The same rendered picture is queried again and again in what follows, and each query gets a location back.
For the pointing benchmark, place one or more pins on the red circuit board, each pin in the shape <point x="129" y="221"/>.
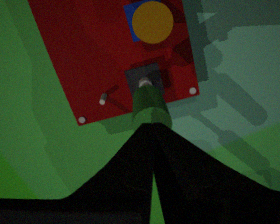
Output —
<point x="119" y="56"/>

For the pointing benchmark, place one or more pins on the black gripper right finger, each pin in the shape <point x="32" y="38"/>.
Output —
<point x="195" y="188"/>

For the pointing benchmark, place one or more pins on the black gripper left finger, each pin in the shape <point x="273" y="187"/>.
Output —
<point x="120" y="193"/>

